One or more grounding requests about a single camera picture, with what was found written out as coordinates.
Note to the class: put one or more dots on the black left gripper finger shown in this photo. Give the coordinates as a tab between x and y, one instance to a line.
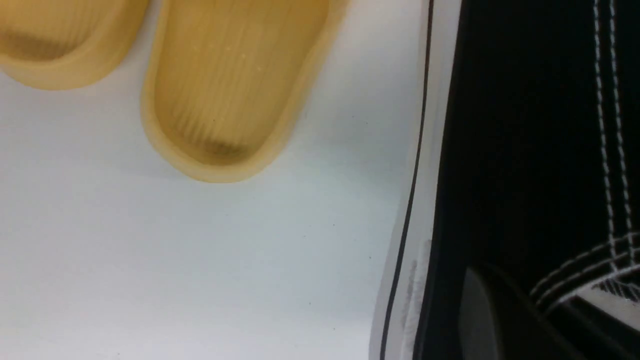
497	321

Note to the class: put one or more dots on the black canvas sneaker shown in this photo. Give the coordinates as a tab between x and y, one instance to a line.
526	159

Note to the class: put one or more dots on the right yellow ridged slipper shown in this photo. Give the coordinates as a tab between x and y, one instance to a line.
227	79

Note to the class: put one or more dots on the yellow ridged slipper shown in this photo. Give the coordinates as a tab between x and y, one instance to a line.
58	45
227	79

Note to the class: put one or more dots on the left yellow ridged slipper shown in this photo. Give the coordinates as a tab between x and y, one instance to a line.
58	45

